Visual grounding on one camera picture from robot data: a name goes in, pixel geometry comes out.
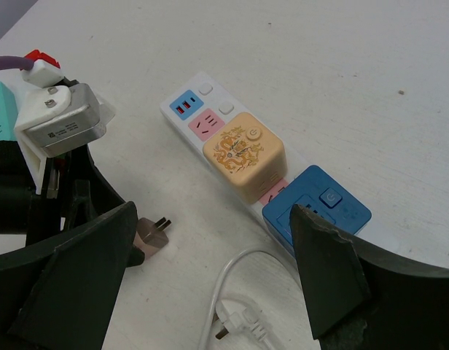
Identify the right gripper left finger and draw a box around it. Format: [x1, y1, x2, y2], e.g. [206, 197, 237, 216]
[0, 202, 138, 349]

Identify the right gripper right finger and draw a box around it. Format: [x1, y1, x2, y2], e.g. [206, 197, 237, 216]
[289, 204, 449, 349]

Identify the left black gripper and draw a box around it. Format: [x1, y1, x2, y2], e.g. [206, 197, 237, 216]
[26, 145, 125, 265]

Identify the pink small plug adapter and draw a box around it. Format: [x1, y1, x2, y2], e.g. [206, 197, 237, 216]
[133, 217, 171, 260]

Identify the blue cube socket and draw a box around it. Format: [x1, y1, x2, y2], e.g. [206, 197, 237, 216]
[262, 165, 372, 255]

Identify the beige cube socket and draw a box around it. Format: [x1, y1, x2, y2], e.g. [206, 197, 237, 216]
[203, 112, 288, 204]

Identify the teal triangular socket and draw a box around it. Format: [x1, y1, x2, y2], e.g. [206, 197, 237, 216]
[0, 81, 18, 141]

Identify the white colourful power strip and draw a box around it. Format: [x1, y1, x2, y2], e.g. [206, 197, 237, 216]
[160, 72, 309, 255]

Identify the white power strip cable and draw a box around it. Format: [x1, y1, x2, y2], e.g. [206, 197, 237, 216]
[197, 247, 313, 350]

